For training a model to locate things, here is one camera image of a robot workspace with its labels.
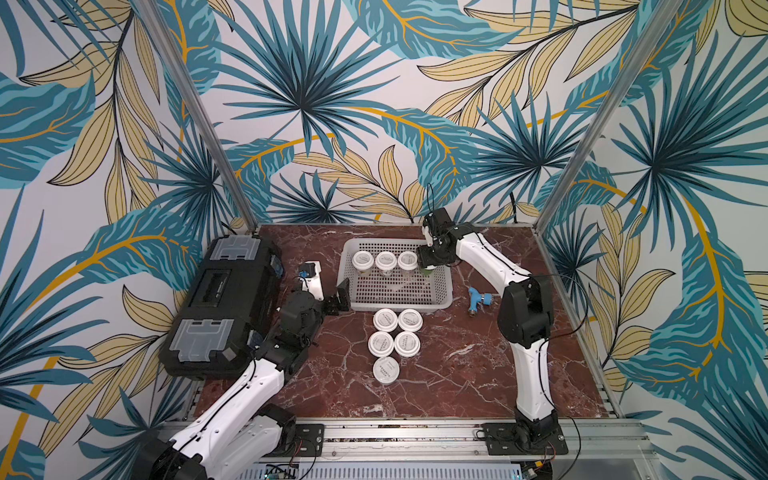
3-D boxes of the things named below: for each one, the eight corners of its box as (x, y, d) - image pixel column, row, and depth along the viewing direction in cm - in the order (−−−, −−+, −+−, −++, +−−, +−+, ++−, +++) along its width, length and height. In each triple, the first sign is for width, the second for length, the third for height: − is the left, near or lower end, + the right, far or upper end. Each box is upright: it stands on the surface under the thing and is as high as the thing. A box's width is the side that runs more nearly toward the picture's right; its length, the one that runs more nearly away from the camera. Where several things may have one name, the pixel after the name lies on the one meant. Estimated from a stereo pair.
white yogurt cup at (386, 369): (372, 386, 84) (372, 380, 79) (373, 363, 88) (372, 356, 83) (398, 387, 84) (399, 380, 79) (398, 363, 88) (399, 356, 83)
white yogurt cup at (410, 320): (398, 338, 92) (399, 328, 86) (398, 319, 96) (399, 308, 90) (421, 338, 92) (424, 328, 86) (420, 319, 96) (422, 308, 90)
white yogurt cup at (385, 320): (373, 338, 92) (373, 328, 86) (374, 319, 96) (373, 308, 90) (396, 338, 92) (397, 328, 86) (396, 319, 96) (397, 308, 90)
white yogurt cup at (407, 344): (394, 362, 88) (395, 353, 82) (394, 341, 92) (395, 331, 86) (418, 362, 88) (421, 353, 82) (417, 342, 92) (419, 331, 86)
